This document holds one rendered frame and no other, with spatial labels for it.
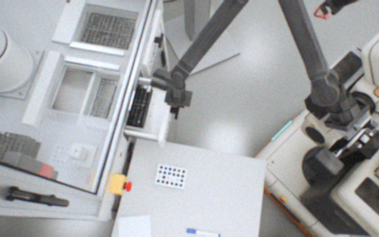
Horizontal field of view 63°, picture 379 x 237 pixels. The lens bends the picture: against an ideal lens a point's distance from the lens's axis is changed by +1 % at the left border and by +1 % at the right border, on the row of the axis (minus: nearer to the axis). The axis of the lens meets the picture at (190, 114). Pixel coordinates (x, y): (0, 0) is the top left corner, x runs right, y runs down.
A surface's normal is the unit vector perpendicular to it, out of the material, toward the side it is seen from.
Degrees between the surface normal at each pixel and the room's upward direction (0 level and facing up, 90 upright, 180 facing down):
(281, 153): 0
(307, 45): 58
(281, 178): 0
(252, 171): 0
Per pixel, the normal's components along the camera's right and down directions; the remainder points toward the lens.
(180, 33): -0.07, -0.30
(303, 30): -0.27, 0.58
